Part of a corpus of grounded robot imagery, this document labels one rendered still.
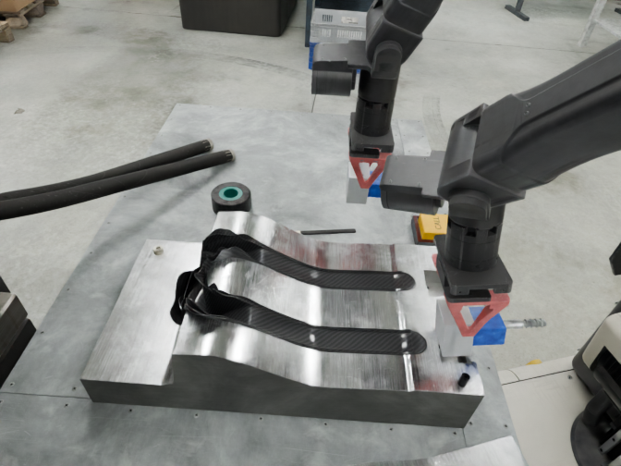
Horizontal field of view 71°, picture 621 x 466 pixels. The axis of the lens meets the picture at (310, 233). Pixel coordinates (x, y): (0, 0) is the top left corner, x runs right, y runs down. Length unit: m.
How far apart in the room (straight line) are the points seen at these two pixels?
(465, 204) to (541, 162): 0.07
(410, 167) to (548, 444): 1.01
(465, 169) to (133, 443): 0.51
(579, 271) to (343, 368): 1.84
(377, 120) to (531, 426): 0.95
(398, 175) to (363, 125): 0.24
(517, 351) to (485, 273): 1.35
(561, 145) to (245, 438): 0.49
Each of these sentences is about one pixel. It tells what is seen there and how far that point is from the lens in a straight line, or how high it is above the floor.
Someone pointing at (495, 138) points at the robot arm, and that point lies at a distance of 0.37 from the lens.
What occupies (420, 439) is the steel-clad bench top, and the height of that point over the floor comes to 0.80.
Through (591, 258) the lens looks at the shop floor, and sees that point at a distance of 2.42.
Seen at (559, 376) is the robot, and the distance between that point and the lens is 1.49.
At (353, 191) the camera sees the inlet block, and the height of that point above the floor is 0.93.
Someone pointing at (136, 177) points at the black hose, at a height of 0.89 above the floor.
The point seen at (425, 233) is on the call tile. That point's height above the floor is 0.83.
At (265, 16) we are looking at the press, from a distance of 4.42.
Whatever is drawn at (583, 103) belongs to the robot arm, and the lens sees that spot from 0.32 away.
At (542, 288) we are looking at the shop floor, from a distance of 2.14.
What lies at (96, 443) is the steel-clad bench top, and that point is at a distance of 0.67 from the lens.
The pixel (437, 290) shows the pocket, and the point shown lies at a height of 0.86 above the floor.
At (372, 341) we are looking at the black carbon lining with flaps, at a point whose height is 0.88.
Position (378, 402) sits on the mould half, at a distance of 0.60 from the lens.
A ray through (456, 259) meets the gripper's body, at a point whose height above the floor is 1.04.
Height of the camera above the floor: 1.38
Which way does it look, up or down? 42 degrees down
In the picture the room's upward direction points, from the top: 4 degrees clockwise
